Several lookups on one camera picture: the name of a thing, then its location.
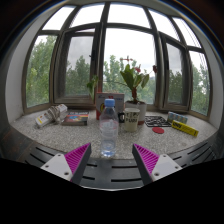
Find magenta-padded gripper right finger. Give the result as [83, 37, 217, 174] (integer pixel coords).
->
[131, 143, 183, 186]

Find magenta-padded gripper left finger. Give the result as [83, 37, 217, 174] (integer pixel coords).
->
[40, 142, 93, 185]

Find clear blue-capped water bottle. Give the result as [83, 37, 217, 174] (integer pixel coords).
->
[98, 98, 120, 158]

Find flat round red coaster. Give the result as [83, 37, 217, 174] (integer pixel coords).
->
[151, 126, 166, 135]

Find yellow box with black lettering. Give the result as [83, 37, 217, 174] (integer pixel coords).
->
[171, 120, 200, 138]

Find colourful book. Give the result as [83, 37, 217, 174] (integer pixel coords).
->
[61, 111, 90, 127]

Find dark slatted panel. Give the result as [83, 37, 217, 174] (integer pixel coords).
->
[24, 138, 221, 191]

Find white mug with black lettering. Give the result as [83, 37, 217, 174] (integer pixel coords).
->
[118, 107, 141, 133]

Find white and red filament box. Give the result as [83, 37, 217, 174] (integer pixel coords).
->
[95, 91, 126, 120]

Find potted red-flowered plant, white pot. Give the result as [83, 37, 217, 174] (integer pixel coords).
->
[86, 55, 158, 126]

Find dark-framed window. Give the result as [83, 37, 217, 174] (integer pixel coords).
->
[21, 2, 212, 118]

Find white package with cable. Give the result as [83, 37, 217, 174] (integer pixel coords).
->
[35, 103, 69, 129]

